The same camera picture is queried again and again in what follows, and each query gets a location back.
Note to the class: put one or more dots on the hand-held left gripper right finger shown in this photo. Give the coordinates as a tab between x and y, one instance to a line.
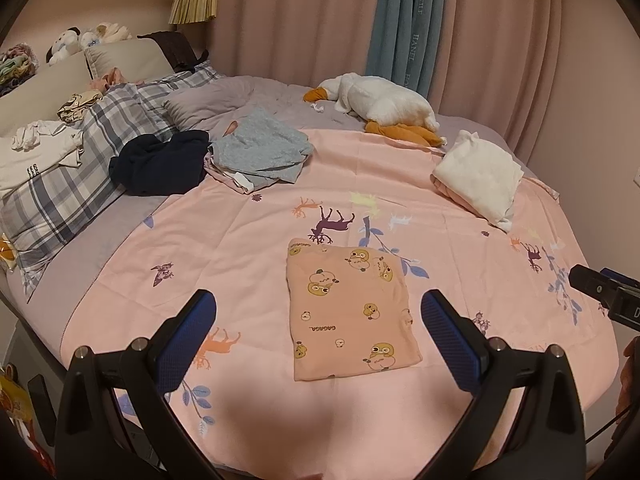
450	350

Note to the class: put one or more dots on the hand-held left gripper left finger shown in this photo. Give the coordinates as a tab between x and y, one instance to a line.
185	350

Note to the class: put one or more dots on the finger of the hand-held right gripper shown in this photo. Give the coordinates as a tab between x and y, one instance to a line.
622	279
592	285

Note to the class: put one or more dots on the pink duck-print baby top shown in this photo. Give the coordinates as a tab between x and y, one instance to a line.
345	320

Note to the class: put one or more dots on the person's right hand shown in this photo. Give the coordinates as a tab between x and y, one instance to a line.
631	370

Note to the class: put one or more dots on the pink printed blanket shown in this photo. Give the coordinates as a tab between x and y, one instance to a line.
240	240

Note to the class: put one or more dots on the white folded garment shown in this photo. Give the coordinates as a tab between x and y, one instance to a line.
480	175

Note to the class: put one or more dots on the pink folded garment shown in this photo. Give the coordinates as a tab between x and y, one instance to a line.
450	192

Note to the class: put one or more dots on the pale pink garment white cuff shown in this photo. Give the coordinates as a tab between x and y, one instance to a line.
235	180

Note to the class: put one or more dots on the orange cartoon printed item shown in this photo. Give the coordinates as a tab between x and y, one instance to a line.
15	400

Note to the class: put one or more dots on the dark navy garment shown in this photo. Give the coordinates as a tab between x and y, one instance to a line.
160	160

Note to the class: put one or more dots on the grey garment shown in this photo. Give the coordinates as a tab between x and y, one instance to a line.
265	145

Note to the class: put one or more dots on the white printed garment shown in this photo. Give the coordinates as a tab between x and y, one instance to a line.
35	160

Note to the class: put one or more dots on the white goose plush toy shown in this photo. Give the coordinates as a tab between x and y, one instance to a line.
380	100

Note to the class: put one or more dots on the beige patterned cloth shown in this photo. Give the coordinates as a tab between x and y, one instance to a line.
80	105

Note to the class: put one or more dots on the small white cloth piece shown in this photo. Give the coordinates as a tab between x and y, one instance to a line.
317	108

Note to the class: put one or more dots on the small pink cloth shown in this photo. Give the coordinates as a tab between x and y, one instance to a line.
110	77

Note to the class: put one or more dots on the beige headboard cushion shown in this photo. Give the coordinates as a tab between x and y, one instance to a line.
130	55
45	85

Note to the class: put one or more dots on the dark brown cloth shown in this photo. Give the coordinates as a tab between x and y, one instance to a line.
172	50

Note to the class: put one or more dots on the teal curtain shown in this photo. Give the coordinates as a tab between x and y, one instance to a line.
405	25

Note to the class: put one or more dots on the pale plush toy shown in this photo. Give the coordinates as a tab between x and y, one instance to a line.
107	35

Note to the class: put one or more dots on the black and white plush toy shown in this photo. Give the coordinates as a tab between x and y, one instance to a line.
65	45

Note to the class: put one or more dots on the pastel folded cloth stack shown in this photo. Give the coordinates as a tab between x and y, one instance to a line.
17	67

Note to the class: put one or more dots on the pink curtain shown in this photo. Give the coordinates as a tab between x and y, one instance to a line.
300	15

